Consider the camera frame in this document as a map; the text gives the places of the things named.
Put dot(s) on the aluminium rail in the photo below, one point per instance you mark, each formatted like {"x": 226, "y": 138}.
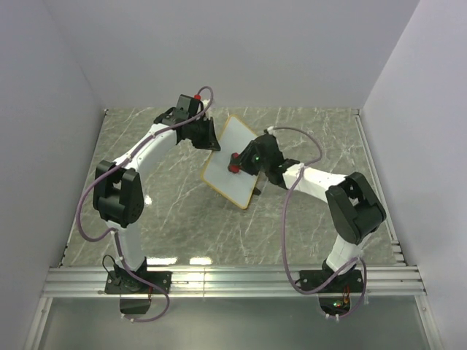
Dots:
{"x": 207, "y": 281}
{"x": 395, "y": 243}

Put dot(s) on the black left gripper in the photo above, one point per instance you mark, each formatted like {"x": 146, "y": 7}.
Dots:
{"x": 211, "y": 143}

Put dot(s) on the red bone shaped eraser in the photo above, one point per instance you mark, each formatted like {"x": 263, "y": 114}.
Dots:
{"x": 234, "y": 166}

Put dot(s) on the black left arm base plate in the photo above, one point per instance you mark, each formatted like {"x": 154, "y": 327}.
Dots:
{"x": 120, "y": 282}

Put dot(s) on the aluminium front rail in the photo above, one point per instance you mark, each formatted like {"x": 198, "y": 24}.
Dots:
{"x": 207, "y": 281}

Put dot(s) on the aluminium right side rail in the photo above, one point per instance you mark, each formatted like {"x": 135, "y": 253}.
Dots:
{"x": 395, "y": 243}

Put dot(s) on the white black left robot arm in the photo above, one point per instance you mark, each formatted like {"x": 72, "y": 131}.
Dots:
{"x": 119, "y": 198}

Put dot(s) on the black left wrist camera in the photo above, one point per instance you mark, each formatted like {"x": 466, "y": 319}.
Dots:
{"x": 186, "y": 105}

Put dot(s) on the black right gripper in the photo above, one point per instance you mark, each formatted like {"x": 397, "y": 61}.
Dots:
{"x": 244, "y": 157}

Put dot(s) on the yellow framed whiteboard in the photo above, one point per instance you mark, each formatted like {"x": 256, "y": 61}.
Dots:
{"x": 222, "y": 170}

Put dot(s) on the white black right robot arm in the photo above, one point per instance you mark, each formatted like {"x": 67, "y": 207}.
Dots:
{"x": 355, "y": 209}

